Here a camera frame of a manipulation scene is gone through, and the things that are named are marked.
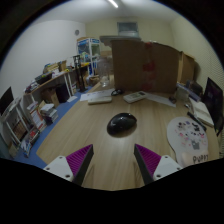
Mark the wall window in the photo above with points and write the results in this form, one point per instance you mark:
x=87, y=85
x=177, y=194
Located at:
x=127, y=28

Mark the black marker pen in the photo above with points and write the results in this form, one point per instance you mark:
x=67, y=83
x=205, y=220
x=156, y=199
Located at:
x=196, y=120

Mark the large brown cardboard box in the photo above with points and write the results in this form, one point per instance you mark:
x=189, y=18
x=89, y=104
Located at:
x=143, y=66

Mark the black monitor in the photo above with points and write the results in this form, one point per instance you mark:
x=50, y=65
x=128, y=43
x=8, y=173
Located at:
x=6, y=100

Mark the black computer mouse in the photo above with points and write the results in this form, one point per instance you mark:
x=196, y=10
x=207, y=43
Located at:
x=121, y=122

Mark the stack of books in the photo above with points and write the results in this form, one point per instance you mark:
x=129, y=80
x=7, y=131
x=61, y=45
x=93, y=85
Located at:
x=49, y=113

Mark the flat white remote control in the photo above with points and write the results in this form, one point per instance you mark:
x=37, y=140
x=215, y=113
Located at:
x=99, y=100

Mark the small black clips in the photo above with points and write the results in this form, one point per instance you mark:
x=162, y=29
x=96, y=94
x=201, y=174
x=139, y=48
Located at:
x=172, y=99

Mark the small brown cardboard box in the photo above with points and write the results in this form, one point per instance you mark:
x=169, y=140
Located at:
x=49, y=96

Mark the cluttered wooden wall desk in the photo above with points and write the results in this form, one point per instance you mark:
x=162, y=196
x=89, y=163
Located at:
x=53, y=78

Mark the white paper sheet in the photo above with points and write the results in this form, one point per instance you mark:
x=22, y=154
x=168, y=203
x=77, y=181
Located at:
x=161, y=99
x=95, y=94

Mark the white remote with buttons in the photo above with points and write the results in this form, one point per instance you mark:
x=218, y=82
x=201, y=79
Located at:
x=134, y=97

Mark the black metal stand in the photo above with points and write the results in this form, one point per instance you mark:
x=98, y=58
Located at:
x=79, y=75

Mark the blue and white display cabinet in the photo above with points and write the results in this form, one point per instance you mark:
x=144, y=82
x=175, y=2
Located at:
x=87, y=50

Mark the clear plastic container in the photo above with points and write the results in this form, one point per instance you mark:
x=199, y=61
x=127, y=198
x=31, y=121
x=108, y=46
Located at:
x=182, y=94

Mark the clear plastic jar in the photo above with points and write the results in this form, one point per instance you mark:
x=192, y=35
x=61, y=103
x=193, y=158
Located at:
x=104, y=73

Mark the white book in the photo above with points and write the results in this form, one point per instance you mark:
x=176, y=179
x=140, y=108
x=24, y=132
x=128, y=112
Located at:
x=204, y=113

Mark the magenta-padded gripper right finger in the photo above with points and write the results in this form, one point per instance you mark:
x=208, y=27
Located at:
x=150, y=160

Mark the open brown cardboard box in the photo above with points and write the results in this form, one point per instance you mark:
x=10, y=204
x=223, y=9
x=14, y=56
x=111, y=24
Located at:
x=188, y=66

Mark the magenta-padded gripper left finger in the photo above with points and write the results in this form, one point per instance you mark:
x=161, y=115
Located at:
x=77, y=160

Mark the round wall clock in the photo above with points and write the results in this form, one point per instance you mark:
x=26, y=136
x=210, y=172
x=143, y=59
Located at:
x=77, y=32

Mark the ceiling light tube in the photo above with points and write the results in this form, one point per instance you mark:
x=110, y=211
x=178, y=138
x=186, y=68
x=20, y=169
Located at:
x=113, y=3

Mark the black computer tower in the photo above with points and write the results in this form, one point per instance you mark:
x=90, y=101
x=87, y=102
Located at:
x=62, y=92

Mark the white shelf unit with books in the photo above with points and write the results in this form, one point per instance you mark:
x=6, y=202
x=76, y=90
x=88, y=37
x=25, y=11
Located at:
x=18, y=128

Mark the blue book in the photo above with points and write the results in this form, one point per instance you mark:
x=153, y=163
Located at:
x=195, y=95

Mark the white printed round mouse pad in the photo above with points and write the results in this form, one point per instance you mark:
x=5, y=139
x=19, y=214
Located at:
x=188, y=138

